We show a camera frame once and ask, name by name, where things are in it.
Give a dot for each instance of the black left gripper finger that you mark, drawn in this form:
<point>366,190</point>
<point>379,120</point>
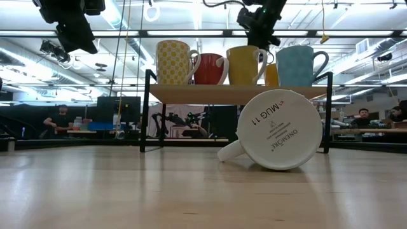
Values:
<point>76,35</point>

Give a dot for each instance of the orange-yellow mug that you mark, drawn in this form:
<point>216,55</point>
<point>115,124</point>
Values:
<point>271,76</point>

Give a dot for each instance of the blue faceted mug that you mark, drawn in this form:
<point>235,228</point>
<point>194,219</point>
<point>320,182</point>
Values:
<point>295,65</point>

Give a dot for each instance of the red mug white interior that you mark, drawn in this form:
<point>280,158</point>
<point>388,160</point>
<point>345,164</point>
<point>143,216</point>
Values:
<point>208,68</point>

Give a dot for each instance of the light green mug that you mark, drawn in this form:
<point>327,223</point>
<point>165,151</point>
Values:
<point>280,127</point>

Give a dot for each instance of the yellow polka dot mug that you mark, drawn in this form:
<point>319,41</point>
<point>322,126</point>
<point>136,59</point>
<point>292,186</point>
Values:
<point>173,63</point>

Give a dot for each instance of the black background robot arm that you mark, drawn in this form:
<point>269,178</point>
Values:
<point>176,121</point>

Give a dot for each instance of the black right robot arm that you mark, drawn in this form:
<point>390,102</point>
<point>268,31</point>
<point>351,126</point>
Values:
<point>264,16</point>

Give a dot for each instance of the black ceiling-mounted device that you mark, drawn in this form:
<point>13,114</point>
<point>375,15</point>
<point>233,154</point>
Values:
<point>52,49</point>

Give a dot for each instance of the wooden shelf black metal legs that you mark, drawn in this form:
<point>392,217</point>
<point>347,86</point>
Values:
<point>197,94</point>

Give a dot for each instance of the stacked plastic containers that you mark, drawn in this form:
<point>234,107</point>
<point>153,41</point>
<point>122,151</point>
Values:
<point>78,124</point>

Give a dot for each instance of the blue storage bin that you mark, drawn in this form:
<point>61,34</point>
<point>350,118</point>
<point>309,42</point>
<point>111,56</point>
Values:
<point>100,126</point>

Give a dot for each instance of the white air vent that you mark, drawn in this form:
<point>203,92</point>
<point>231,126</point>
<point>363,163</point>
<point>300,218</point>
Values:
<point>362,46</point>

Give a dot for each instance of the white fabric backdrop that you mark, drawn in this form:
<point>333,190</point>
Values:
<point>178,108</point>

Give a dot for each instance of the black ceiling dome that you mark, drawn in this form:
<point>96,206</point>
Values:
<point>384,57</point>

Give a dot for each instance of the wooden background table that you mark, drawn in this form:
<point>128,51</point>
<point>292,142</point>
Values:
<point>365,131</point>

